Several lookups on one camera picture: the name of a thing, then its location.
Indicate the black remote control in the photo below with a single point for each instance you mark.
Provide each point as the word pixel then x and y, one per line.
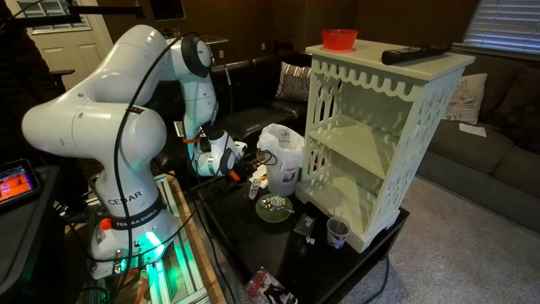
pixel 414 54

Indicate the white panel door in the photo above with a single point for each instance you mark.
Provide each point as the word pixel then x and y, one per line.
pixel 61 44

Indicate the green bowl with pieces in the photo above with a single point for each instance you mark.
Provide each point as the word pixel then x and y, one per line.
pixel 273 208

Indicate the red plastic bowl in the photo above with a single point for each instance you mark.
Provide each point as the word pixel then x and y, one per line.
pixel 339 39

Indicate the grey window blinds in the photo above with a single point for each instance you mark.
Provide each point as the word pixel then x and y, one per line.
pixel 503 25

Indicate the dark patterned cushion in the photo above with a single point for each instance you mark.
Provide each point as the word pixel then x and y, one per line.
pixel 520 118

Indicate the tablet with lit screen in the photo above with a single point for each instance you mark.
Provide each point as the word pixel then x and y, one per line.
pixel 15 184

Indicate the patterned card box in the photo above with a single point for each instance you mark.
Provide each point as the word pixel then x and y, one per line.
pixel 179 128

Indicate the black leather sofa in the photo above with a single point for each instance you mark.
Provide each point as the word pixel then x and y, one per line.
pixel 250 94

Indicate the white bag-lined bucket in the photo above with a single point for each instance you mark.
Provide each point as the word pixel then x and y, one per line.
pixel 284 157

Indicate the glossy magazine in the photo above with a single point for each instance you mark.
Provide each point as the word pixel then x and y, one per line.
pixel 270 287

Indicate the small grey packet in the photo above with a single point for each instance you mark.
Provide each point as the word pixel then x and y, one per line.
pixel 304 224

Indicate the white paper sheet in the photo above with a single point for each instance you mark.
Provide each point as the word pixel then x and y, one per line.
pixel 473 130

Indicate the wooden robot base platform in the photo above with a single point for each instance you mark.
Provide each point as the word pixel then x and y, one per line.
pixel 191 246

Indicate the grey-green fabric sofa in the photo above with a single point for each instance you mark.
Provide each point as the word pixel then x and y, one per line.
pixel 483 162

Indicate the patterned brown cushion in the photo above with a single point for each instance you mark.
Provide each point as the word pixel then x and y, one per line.
pixel 292 81

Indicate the white fretwork cupboard shelf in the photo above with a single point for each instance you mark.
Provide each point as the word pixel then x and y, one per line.
pixel 381 145

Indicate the beige square cushion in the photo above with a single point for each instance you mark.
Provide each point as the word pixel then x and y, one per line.
pixel 468 98

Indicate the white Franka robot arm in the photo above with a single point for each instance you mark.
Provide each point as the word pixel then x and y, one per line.
pixel 101 123

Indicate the white crumpled paper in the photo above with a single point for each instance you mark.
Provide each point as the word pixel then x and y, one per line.
pixel 258 175

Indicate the black low table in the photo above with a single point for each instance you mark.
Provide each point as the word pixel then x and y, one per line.
pixel 270 246

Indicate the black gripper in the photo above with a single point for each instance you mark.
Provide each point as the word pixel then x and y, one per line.
pixel 235 160

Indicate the dark patterned cup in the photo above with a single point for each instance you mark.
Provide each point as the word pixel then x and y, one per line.
pixel 338 233

